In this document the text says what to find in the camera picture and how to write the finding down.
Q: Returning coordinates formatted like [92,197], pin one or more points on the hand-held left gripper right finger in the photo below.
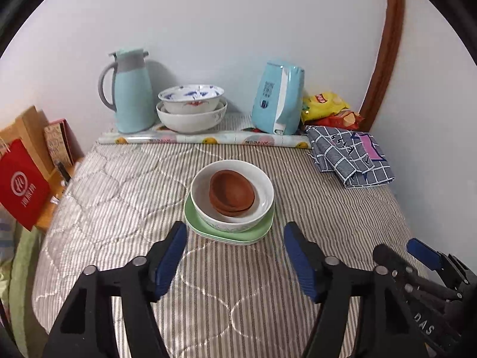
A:
[302,264]

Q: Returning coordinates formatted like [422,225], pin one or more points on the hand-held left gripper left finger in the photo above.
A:
[169,264]

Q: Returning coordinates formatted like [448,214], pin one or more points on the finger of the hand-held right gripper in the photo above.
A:
[425,254]
[391,259]

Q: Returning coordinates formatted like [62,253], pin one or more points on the green plate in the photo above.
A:
[223,233]

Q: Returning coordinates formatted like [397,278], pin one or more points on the brown bowl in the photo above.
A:
[242,210]
[231,188]

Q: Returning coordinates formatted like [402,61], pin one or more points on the striped quilted mattress pad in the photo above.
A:
[119,201]

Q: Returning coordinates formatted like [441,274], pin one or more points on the folded grey checked cloth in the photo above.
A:
[354,160]

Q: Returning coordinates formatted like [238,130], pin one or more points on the wooden side table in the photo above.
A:
[52,209]

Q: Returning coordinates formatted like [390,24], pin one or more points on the fruit print table mat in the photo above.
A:
[208,140]

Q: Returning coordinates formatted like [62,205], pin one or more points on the large grey patterned white bowl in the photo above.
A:
[190,121]

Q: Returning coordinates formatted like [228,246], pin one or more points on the green cloth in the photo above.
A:
[22,276]

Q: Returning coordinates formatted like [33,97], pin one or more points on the red chip bag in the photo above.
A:
[343,119]

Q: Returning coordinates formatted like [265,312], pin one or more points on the yellow chip bag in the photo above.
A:
[322,104]

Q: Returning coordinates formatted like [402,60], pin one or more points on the patterned red box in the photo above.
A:
[61,141]

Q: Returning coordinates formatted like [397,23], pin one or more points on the blue and red patterned bowl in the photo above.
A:
[190,99]

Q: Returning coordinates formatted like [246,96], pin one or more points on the red paper bag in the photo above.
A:
[20,186]

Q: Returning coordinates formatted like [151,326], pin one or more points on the plain white bowl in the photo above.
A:
[221,103]

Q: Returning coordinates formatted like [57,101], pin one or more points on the light blue electric kettle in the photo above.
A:
[275,97]

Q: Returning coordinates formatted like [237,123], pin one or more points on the light blue thermos jug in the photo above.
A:
[130,93]

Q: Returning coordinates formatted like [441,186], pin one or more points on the brown paper bag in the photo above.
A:
[31,130]

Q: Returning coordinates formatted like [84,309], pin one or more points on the brown wooden door frame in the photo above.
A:
[389,44]

